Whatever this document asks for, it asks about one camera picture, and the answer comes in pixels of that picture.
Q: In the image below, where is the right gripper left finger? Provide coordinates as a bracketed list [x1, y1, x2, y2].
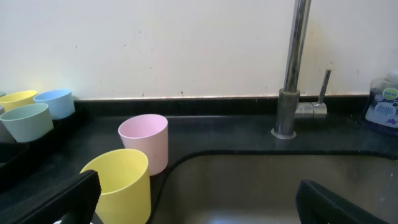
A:
[0, 169, 102, 224]

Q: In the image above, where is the grey cup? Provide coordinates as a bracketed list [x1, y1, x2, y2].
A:
[0, 105, 16, 144]

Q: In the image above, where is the yellow cup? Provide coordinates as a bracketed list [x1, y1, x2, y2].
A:
[0, 90, 39, 112]
[80, 148, 152, 224]

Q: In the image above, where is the black tray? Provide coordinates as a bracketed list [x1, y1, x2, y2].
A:
[0, 104, 90, 194]

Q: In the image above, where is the steel sink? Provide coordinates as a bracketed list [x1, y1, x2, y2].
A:
[149, 151, 398, 224]

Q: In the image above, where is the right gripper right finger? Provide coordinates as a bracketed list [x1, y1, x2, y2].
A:
[295, 179, 390, 224]

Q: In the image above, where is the blue soap bottle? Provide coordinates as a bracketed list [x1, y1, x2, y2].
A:
[359, 70, 398, 136]

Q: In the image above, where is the steel tap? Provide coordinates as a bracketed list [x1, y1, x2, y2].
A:
[271, 0, 332, 140]

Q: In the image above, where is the pink cup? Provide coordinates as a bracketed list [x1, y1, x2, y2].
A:
[118, 113, 169, 177]

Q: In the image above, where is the blue cup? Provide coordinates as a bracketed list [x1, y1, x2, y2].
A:
[33, 89, 76, 121]

